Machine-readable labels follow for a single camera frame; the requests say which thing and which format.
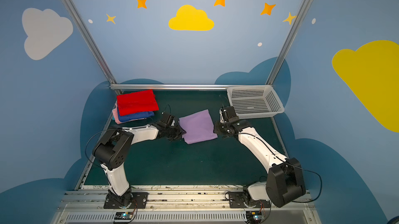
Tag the right slanted aluminium post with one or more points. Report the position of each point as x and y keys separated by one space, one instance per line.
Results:
x=293 y=31

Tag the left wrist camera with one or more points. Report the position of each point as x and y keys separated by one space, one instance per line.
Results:
x=166 y=120

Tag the slanted aluminium post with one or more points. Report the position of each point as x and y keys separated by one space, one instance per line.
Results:
x=79 y=22
x=293 y=31

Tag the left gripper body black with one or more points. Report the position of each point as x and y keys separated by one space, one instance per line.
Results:
x=174 y=131

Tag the folded red t shirt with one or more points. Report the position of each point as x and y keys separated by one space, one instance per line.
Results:
x=137 y=102

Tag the folded pink t shirt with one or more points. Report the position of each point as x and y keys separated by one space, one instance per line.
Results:
x=115 y=115

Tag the folded blue t shirt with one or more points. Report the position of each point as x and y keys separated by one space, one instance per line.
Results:
x=133 y=117

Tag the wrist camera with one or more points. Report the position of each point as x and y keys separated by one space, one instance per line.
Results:
x=166 y=120
x=228 y=114

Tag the left slanted aluminium post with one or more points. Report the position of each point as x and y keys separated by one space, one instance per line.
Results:
x=79 y=22

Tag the left controller circuit board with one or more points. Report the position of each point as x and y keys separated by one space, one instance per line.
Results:
x=123 y=217

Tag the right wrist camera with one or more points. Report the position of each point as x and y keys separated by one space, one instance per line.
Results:
x=228 y=114

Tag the rear horizontal aluminium bar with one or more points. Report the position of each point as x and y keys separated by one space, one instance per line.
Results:
x=178 y=87

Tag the right controller circuit board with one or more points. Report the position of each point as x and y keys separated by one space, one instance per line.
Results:
x=254 y=217

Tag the purple t shirt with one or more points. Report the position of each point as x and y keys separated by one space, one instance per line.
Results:
x=199 y=127

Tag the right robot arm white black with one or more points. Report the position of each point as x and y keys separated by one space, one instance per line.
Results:
x=285 y=182

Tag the aluminium rail base frame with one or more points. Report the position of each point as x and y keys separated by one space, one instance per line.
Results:
x=179 y=204

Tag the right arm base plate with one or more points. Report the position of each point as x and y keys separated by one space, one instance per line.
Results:
x=241 y=200

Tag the controller circuit board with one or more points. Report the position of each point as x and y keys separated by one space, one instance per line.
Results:
x=123 y=217
x=254 y=217

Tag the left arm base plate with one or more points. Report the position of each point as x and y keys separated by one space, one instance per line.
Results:
x=138 y=199

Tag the white plastic laundry basket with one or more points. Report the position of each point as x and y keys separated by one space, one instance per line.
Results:
x=251 y=102

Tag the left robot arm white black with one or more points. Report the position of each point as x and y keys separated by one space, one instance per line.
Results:
x=112 y=150

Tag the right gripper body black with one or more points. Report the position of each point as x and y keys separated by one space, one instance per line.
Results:
x=222 y=129

